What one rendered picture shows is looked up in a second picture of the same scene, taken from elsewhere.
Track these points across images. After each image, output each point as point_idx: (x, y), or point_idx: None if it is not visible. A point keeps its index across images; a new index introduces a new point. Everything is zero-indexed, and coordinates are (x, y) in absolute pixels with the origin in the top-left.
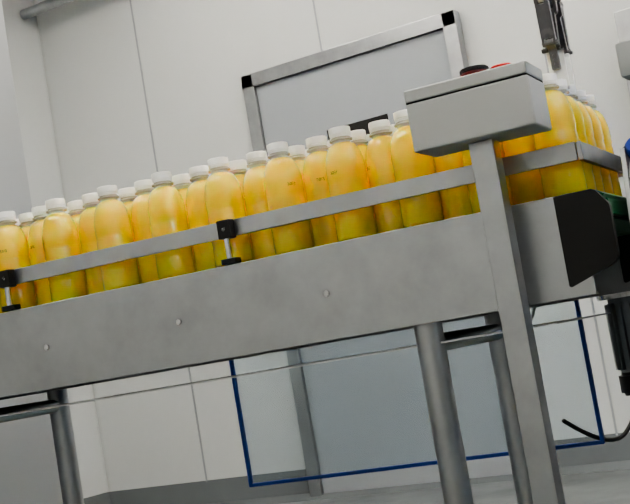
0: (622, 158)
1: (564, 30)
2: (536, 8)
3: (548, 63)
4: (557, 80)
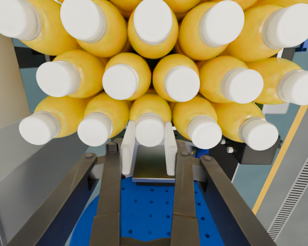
0: (110, 140)
1: (213, 216)
2: (21, 232)
3: (123, 138)
4: (80, 138)
